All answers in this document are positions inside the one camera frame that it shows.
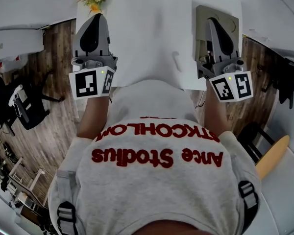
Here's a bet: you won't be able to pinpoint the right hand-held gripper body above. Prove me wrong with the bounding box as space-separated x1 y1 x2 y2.
196 58 254 103

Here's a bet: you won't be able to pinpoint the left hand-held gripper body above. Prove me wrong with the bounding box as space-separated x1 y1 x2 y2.
68 54 119 100

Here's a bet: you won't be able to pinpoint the olive tray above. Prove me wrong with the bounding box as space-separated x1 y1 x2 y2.
195 5 240 68

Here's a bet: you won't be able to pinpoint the person's right forearm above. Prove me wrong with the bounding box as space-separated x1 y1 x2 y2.
204 78 230 138

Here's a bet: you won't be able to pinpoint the person's left forearm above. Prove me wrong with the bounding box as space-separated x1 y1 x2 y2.
77 95 111 139

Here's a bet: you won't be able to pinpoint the large white box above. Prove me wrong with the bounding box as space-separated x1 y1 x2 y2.
0 28 45 63

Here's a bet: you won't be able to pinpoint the black office chair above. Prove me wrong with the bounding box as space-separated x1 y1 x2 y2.
0 71 66 131

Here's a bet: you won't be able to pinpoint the white plastic bag red labels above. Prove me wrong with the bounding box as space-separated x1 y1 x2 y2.
0 55 28 73

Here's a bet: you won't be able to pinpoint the white and black device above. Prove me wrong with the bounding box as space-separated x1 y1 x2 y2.
8 84 32 118

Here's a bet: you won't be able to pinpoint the wooden stool black legs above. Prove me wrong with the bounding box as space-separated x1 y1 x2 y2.
237 122 291 181

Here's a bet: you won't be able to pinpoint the grey t-shirt red lettering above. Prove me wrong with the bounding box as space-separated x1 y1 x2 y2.
48 79 262 235

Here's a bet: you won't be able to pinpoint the person's neck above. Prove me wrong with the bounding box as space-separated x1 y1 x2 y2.
134 219 211 235

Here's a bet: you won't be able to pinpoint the black cable tangle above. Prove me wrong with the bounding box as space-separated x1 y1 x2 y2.
0 141 18 166

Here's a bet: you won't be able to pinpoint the grey harness strap black buckle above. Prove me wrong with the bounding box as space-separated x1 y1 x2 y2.
238 180 259 209
56 171 78 235

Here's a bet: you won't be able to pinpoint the white frame desk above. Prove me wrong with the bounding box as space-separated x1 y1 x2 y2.
7 157 46 205

